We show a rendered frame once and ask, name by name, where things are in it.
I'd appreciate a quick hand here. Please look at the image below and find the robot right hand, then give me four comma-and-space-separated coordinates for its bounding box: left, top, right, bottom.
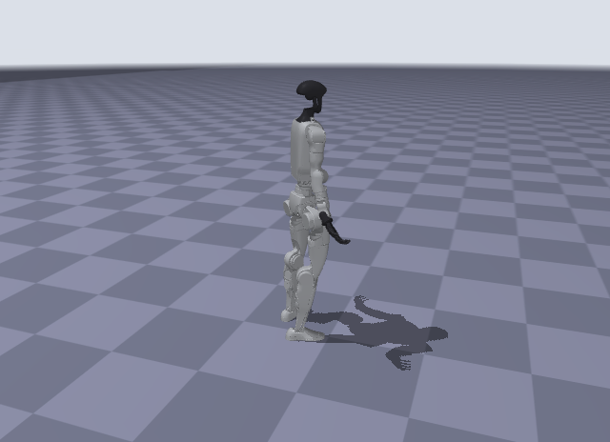
319, 211, 351, 245

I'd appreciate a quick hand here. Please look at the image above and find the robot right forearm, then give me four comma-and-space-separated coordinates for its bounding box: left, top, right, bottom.
311, 171, 331, 221

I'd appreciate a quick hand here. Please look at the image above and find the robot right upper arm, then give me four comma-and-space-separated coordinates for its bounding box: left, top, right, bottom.
307, 126, 329, 183

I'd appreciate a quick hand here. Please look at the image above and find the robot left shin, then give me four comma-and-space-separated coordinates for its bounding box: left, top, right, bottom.
283, 251, 304, 311

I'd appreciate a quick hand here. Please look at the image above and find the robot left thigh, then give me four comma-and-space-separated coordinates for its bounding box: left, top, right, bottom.
283, 199, 310, 270

